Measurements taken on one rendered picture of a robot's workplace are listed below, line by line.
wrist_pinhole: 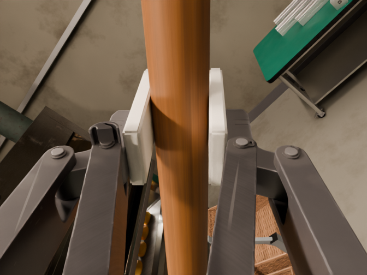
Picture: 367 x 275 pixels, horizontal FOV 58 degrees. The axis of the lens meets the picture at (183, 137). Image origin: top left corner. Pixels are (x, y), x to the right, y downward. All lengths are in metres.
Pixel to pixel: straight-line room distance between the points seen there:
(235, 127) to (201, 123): 0.02
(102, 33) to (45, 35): 0.67
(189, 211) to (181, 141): 0.05
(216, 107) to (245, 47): 3.88
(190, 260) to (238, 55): 3.86
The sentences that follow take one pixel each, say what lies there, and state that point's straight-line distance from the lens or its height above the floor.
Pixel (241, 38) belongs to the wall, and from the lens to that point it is 4.00.
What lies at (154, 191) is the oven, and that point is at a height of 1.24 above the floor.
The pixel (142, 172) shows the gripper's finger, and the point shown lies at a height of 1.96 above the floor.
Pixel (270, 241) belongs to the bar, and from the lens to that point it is 1.63.
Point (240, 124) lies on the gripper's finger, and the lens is 0.16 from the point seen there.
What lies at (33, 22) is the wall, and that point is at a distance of 4.31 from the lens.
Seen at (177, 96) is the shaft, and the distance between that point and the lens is 0.15.
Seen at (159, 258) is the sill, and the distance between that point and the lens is 1.89.
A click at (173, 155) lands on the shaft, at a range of 0.17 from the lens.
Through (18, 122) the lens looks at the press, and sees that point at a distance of 4.05.
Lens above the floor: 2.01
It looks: 19 degrees down
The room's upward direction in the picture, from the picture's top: 55 degrees counter-clockwise
